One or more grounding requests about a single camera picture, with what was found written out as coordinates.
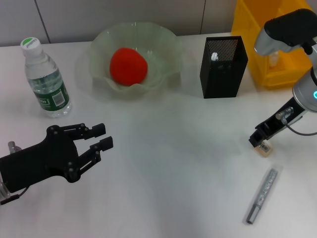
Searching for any black mesh pen holder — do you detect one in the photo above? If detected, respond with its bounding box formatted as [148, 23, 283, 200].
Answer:
[199, 36, 249, 99]

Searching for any pale green glass fruit bowl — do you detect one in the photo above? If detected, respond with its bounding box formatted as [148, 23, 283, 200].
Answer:
[88, 21, 185, 101]

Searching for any right arm grey connector cable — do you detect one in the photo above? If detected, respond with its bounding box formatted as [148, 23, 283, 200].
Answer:
[275, 106, 317, 136]

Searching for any clear water bottle green label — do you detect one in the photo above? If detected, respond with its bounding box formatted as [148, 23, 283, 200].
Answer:
[20, 36, 73, 119]

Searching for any left arm black connector cable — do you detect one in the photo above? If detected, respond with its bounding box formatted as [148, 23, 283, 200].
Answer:
[0, 140, 28, 206]

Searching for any grey pen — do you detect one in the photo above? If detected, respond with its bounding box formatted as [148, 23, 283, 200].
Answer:
[246, 165, 284, 225]

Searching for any beige eraser with barcode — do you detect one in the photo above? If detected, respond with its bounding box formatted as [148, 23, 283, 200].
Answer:
[254, 140, 273, 158]

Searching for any yellow plastic bin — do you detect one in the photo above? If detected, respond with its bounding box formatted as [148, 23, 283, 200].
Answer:
[230, 0, 317, 90]

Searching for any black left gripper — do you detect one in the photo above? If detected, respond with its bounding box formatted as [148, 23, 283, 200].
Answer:
[0, 122, 114, 193]

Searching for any orange-red round fruit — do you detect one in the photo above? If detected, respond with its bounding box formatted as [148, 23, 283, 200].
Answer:
[109, 47, 149, 87]

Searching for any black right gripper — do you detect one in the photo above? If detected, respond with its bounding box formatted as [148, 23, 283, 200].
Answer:
[248, 96, 308, 149]

